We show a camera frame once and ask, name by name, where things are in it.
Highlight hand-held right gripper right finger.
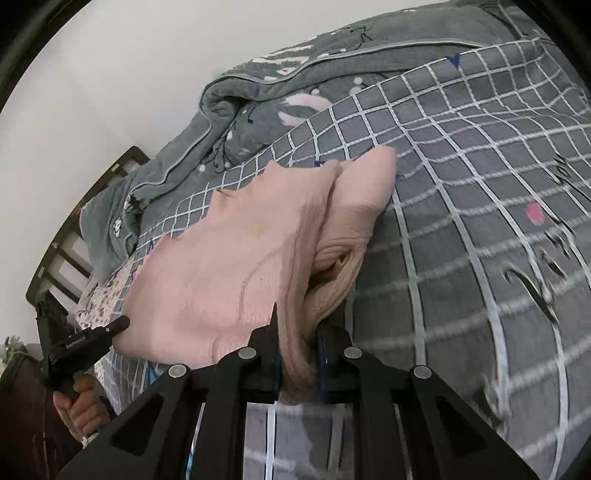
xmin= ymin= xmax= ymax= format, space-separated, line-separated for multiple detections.
xmin=316 ymin=320 xmax=541 ymax=480

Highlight grey printed fleece quilt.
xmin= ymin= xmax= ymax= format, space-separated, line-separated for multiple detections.
xmin=81 ymin=0 xmax=555 ymax=278

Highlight floral bed sheet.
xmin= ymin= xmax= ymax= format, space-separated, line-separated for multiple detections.
xmin=74 ymin=265 xmax=153 ymax=370

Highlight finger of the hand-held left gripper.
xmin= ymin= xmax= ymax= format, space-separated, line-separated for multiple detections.
xmin=90 ymin=315 xmax=131 ymax=343

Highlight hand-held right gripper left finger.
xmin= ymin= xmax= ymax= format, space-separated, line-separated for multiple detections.
xmin=55 ymin=302 xmax=283 ymax=480

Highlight person's left hand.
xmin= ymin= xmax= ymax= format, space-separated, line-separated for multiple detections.
xmin=53 ymin=376 xmax=112 ymax=445

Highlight grey checked blanket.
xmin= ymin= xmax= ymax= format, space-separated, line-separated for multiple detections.
xmin=99 ymin=39 xmax=591 ymax=480

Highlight pink knit sweater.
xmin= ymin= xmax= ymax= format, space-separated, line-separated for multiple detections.
xmin=113 ymin=145 xmax=400 ymax=407

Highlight dark wooden cabinet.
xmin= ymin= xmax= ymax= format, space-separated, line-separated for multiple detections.
xmin=0 ymin=355 xmax=93 ymax=480

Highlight dark wooden headboard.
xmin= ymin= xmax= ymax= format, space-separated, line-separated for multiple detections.
xmin=25 ymin=145 xmax=151 ymax=317

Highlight green plant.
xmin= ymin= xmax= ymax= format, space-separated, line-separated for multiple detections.
xmin=0 ymin=336 xmax=24 ymax=370

